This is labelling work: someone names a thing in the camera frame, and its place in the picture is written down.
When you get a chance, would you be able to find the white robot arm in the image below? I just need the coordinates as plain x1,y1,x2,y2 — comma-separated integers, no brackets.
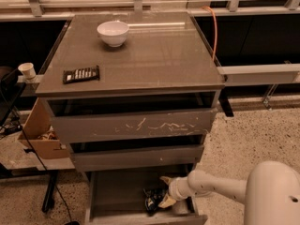
158,161,300,225

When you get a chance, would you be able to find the grey drawer cabinet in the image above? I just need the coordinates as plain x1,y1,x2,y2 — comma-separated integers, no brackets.
35,11,226,173

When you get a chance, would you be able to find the black table leg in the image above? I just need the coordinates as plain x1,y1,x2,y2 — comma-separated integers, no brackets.
41,171,58,213

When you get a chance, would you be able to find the dark chocolate bar wrapper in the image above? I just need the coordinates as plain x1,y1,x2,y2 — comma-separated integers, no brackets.
63,66,100,84

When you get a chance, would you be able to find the cardboard box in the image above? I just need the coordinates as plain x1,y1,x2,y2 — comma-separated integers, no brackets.
18,98,69,159

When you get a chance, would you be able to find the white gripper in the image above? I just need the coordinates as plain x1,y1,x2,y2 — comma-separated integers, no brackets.
158,176,189,209

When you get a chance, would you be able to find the bottom open grey drawer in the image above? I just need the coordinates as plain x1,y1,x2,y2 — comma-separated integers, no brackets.
85,165,208,225

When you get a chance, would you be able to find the white ceramic bowl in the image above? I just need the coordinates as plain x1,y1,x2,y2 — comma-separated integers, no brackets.
97,21,129,47

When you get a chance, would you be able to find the orange cable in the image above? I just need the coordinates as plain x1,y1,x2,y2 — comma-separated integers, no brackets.
201,6,218,62

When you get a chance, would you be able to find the white paper cup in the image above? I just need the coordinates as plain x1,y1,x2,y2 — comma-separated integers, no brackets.
18,63,37,80

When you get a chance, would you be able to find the middle grey drawer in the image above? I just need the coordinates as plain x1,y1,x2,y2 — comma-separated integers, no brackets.
71,145,203,172

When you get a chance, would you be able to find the black cable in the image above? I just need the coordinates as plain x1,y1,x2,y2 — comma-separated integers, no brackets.
0,87,79,225

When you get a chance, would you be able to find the top grey drawer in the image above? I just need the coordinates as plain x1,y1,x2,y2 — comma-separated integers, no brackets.
51,109,217,143

